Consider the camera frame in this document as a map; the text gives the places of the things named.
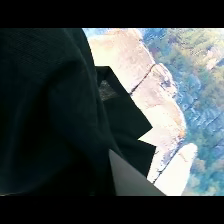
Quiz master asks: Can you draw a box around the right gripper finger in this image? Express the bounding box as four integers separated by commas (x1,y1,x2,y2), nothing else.
108,148,166,197

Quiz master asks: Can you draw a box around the black garment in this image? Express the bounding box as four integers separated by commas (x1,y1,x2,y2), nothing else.
0,27,158,197

